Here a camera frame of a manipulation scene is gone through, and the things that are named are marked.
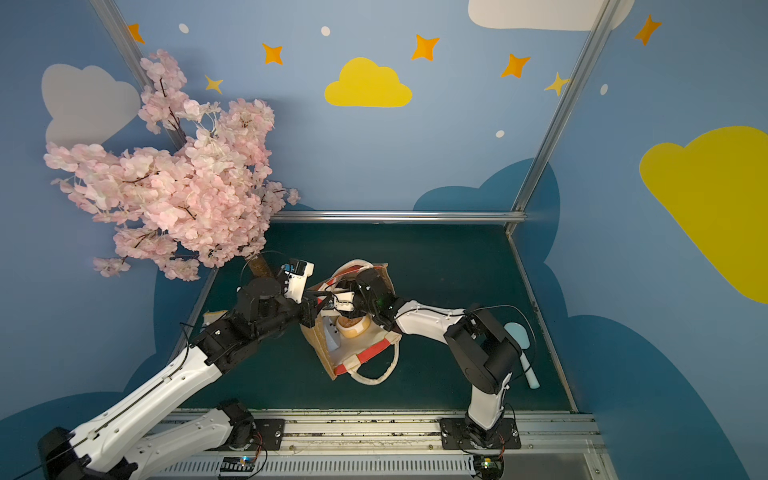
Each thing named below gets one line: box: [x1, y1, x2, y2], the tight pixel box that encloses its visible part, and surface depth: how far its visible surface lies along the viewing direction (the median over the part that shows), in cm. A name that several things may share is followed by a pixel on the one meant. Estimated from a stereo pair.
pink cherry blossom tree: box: [44, 49, 300, 281], surface depth 63 cm
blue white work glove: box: [203, 310, 229, 326], surface depth 97 cm
